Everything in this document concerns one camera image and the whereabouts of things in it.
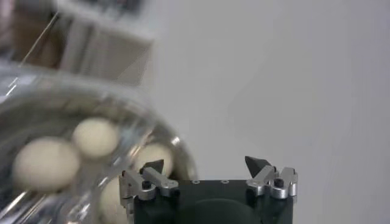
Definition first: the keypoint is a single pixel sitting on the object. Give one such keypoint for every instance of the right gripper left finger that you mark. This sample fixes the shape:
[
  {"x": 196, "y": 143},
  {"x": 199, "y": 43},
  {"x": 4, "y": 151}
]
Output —
[{"x": 158, "y": 181}]

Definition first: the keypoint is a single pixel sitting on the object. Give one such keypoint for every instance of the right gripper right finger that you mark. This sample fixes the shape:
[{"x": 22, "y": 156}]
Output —
[{"x": 265, "y": 176}]

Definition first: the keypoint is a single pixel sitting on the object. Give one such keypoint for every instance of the white steamed baozi bun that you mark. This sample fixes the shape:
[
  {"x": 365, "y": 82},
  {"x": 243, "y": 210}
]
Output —
[
  {"x": 155, "y": 153},
  {"x": 96, "y": 137},
  {"x": 109, "y": 204},
  {"x": 45, "y": 162}
]

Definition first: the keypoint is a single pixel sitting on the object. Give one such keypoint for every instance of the stainless steel steamer basket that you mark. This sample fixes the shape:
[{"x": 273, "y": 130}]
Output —
[{"x": 45, "y": 103}]

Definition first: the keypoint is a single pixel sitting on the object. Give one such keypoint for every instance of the white side table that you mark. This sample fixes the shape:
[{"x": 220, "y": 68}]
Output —
[{"x": 106, "y": 51}]

